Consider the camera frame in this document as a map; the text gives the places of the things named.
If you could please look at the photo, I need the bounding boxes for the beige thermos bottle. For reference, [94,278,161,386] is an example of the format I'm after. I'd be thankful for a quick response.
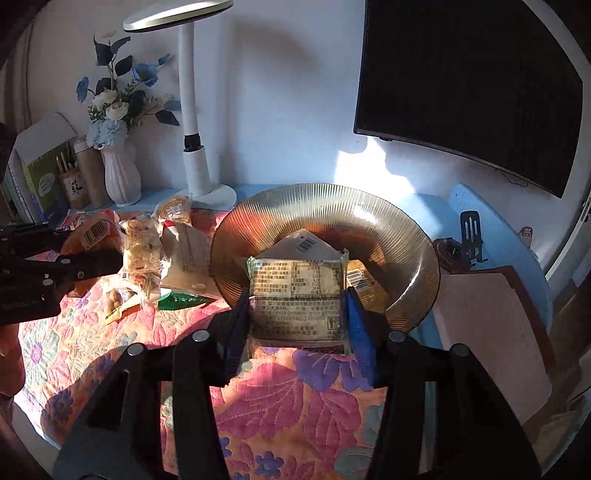
[74,137,112,209]

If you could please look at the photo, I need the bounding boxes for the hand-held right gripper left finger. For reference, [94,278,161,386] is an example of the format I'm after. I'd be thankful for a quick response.
[53,285,254,480]

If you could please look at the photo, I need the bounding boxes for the white desk lamp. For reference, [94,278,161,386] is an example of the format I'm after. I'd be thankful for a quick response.
[122,0,238,209]

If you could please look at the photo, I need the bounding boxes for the floral quilted cloth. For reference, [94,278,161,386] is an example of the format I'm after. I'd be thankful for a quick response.
[17,208,445,480]

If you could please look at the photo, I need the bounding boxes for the beige flat snack packet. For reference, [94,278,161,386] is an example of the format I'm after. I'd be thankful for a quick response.
[158,223,221,302]

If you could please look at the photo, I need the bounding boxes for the white box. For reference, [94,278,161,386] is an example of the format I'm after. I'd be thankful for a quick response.
[14,112,78,166]

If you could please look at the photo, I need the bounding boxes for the white barcode snack packet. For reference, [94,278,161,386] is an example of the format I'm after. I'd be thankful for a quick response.
[255,230,345,265]

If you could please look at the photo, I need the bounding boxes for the black monitor cable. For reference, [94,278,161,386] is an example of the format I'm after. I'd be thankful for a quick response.
[498,170,530,188]

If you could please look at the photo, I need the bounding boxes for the green book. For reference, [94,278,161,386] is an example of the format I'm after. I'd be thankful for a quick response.
[21,148,71,223]

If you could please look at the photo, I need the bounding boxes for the blue white artificial flowers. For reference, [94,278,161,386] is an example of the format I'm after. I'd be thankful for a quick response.
[76,30,182,149]

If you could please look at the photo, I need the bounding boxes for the yellow snack packet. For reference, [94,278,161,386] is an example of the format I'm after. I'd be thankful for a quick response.
[345,259,389,298]

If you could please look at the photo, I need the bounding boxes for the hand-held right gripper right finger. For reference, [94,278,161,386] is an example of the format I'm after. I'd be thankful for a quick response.
[344,286,541,480]

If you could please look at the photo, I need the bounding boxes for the clear peanut snack packet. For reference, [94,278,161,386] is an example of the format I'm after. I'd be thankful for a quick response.
[102,276,155,325]

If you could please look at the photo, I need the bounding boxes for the clear cracker snack packet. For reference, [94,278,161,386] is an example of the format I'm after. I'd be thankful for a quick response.
[245,255,350,356]

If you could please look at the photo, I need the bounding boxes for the amber ribbed glass plate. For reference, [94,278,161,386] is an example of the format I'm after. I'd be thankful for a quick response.
[210,183,441,334]

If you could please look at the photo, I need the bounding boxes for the black slotted spatula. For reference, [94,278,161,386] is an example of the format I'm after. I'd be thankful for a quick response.
[459,210,489,269]

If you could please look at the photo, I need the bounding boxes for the black monitor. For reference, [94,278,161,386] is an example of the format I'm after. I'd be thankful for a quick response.
[353,0,583,199]

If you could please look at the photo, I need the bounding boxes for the wooden pen holder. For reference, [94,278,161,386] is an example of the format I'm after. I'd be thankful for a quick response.
[58,168,91,211]

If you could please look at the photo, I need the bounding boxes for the round pastry clear packet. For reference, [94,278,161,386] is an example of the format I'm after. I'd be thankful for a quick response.
[156,196,193,228]

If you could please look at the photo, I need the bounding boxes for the green snack packet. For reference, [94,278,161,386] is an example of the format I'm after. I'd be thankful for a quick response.
[157,291,219,311]

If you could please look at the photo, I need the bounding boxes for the person's left hand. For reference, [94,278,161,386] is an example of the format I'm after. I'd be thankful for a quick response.
[0,323,26,398]

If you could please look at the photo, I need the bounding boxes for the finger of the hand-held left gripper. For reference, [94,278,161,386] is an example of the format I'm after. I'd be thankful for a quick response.
[0,248,124,294]
[0,223,71,256]

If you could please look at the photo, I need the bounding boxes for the brown round object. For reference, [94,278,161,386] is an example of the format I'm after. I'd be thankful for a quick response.
[433,237,463,269]

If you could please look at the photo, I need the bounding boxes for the white ribbed vase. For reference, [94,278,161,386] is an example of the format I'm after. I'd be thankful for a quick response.
[100,138,142,207]

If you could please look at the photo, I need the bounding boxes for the upright row of books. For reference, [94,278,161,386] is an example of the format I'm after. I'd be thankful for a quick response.
[0,159,37,225]

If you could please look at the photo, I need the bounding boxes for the clear packet of white puffs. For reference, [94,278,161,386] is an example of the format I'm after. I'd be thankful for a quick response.
[119,217,163,274]

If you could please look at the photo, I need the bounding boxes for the blue white chips packet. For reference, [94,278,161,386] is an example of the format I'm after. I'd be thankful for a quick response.
[65,210,93,232]

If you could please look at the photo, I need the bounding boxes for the red orange snack packet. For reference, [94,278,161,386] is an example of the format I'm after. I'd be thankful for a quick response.
[60,210,124,296]

